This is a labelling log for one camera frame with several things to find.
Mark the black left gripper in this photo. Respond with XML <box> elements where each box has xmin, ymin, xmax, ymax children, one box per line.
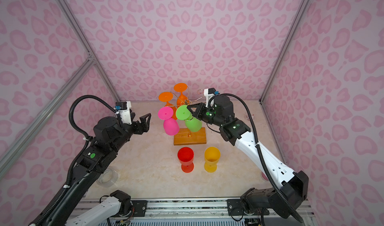
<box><xmin>110</xmin><ymin>111</ymin><xmax>150</xmax><ymax>154</ymax></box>

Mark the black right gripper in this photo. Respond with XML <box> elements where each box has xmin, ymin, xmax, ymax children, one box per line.
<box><xmin>186</xmin><ymin>102</ymin><xmax>226</xmax><ymax>128</ymax></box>

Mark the green plastic wine glass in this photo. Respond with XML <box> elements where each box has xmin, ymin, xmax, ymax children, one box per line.
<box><xmin>176</xmin><ymin>105</ymin><xmax>202</xmax><ymax>133</ymax></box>

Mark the red plastic wine glass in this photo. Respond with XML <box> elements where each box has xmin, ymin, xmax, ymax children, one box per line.
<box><xmin>178</xmin><ymin>147</ymin><xmax>195</xmax><ymax>173</ymax></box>

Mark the yellow plastic wine glass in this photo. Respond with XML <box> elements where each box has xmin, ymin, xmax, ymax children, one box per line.
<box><xmin>204</xmin><ymin>147</ymin><xmax>221</xmax><ymax>173</ymax></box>

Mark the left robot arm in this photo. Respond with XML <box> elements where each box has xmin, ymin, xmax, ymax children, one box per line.
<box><xmin>30</xmin><ymin>95</ymin><xmax>152</xmax><ymax>226</ymax></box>

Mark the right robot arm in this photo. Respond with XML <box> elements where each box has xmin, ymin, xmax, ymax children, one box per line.
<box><xmin>187</xmin><ymin>93</ymin><xmax>309</xmax><ymax>223</ymax></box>

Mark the orange wine glass rear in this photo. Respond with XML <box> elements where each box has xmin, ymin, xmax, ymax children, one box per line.
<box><xmin>174</xmin><ymin>83</ymin><xmax>188</xmax><ymax>106</ymax></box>

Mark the orange wine glass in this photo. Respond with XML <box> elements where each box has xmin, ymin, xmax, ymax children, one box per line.
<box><xmin>159</xmin><ymin>92</ymin><xmax>177</xmax><ymax>120</ymax></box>
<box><xmin>174</xmin><ymin>83</ymin><xmax>188</xmax><ymax>106</ymax></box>

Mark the pink plastic wine glass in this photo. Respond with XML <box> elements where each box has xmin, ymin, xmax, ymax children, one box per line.
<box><xmin>158</xmin><ymin>107</ymin><xmax>180</xmax><ymax>136</ymax></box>

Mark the wooden rack base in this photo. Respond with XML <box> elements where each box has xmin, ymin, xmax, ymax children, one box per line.
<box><xmin>174</xmin><ymin>128</ymin><xmax>207</xmax><ymax>146</ymax></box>

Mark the orange wine glass front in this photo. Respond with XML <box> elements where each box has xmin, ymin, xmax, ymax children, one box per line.
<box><xmin>159</xmin><ymin>92</ymin><xmax>177</xmax><ymax>120</ymax></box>

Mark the clear tape roll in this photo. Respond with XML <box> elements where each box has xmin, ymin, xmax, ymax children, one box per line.
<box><xmin>96</xmin><ymin>168</ymin><xmax>119</xmax><ymax>188</ymax></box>

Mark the pink tape roll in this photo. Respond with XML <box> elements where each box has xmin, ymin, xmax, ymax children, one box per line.
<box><xmin>261</xmin><ymin>172</ymin><xmax>269</xmax><ymax>182</ymax></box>

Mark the gold wire glass rack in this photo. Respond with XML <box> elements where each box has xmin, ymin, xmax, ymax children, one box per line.
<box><xmin>166</xmin><ymin>87</ymin><xmax>208</xmax><ymax>138</ymax></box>

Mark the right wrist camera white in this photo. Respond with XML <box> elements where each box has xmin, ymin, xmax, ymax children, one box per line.
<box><xmin>204</xmin><ymin>88</ymin><xmax>220</xmax><ymax>101</ymax></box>

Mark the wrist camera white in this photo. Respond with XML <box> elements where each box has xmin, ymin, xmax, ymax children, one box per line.
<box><xmin>204</xmin><ymin>88</ymin><xmax>220</xmax><ymax>101</ymax></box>
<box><xmin>115</xmin><ymin>101</ymin><xmax>132</xmax><ymax>125</ymax></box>

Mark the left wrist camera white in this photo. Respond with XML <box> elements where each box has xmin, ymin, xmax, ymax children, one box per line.
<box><xmin>115</xmin><ymin>101</ymin><xmax>132</xmax><ymax>125</ymax></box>

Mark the aluminium diagonal frame bar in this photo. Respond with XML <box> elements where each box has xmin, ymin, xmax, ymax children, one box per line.
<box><xmin>1</xmin><ymin>56</ymin><xmax>95</xmax><ymax>179</ymax></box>

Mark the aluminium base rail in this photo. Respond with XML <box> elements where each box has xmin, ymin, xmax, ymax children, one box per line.
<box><xmin>59</xmin><ymin>195</ymin><xmax>319</xmax><ymax>226</ymax></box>

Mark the aluminium frame corner post left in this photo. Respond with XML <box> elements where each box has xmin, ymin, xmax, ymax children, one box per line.
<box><xmin>55</xmin><ymin>0</ymin><xmax>121</xmax><ymax>101</ymax></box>

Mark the aluminium frame corner post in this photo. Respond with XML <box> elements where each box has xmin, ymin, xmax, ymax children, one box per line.
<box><xmin>55</xmin><ymin>0</ymin><xmax>121</xmax><ymax>101</ymax></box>
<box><xmin>259</xmin><ymin>0</ymin><xmax>313</xmax><ymax>105</ymax></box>

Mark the aluminium frame corner post right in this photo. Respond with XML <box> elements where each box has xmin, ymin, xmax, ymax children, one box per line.
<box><xmin>259</xmin><ymin>0</ymin><xmax>313</xmax><ymax>105</ymax></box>

